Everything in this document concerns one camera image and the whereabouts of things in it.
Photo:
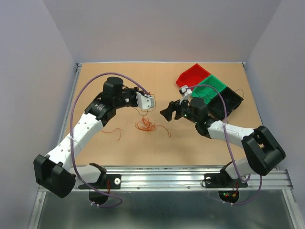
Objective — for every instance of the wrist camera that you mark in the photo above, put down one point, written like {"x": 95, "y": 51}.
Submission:
{"x": 186, "y": 93}
{"x": 145, "y": 101}

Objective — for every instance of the aluminium rail frame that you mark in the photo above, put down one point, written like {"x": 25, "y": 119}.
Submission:
{"x": 161, "y": 170}

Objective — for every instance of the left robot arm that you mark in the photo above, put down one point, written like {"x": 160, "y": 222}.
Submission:
{"x": 57, "y": 171}

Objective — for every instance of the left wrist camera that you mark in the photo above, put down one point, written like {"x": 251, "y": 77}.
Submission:
{"x": 145, "y": 101}

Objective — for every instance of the red plastic bin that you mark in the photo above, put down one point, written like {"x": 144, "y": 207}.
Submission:
{"x": 192, "y": 76}

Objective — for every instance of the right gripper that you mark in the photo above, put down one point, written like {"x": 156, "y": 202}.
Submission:
{"x": 175, "y": 106}

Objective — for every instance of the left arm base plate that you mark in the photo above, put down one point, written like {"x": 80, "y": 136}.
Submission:
{"x": 104, "y": 181}

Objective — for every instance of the green plastic bin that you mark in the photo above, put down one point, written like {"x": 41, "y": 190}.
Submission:
{"x": 207, "y": 93}

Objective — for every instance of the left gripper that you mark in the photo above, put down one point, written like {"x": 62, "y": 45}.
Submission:
{"x": 133, "y": 91}

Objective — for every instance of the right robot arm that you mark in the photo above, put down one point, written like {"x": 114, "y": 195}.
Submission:
{"x": 262, "y": 151}

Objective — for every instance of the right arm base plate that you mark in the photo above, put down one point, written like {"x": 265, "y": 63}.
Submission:
{"x": 218, "y": 180}

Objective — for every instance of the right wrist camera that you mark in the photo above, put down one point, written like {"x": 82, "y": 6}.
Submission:
{"x": 186, "y": 93}

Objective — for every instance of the black plastic bin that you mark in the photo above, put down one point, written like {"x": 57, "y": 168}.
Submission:
{"x": 231, "y": 99}

